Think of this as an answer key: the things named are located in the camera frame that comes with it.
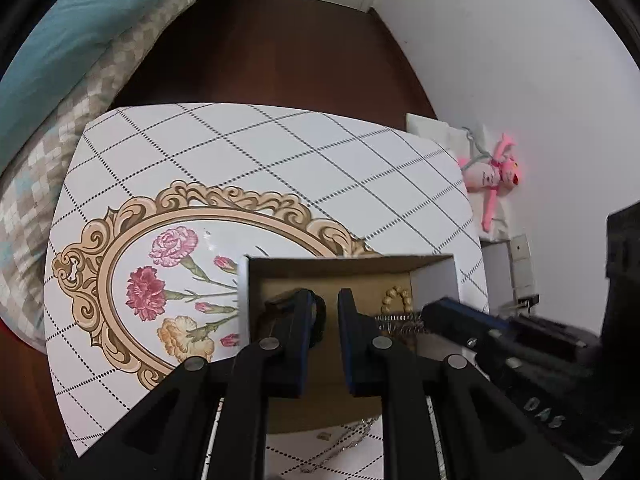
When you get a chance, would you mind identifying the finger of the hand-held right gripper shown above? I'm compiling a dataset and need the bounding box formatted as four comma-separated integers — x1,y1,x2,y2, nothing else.
509,315,601,362
421,297,536,391

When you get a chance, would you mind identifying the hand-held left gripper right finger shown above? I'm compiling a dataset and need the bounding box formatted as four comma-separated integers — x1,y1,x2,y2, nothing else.
337,288,582,480

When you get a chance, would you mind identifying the metal spring hair clip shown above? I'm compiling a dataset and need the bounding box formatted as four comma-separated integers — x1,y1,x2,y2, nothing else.
374,311,424,337

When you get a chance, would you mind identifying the pink plush toy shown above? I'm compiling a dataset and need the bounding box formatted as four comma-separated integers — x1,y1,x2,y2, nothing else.
457,132,522,234

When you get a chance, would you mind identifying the teal blanket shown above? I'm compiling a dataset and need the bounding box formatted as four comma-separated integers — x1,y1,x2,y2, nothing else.
0,0,247,173

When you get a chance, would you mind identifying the cardboard box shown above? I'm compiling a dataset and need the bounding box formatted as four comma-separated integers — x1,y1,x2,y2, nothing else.
237,254,459,434

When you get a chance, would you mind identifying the black bracelet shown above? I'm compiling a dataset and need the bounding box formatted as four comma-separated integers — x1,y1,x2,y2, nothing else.
264,292,329,352

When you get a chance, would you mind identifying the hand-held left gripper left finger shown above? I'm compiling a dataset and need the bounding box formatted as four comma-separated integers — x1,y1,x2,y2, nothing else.
65,287,314,480

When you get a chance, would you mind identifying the silver chain necklace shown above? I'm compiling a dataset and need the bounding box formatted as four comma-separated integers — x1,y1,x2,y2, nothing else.
299,416,387,477

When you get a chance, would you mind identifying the wooden bead bracelet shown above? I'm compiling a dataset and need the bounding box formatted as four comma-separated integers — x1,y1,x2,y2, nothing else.
380,285,414,319

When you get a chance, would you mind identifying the white wall socket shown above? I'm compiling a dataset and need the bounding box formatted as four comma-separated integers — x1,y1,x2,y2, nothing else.
507,232,537,295

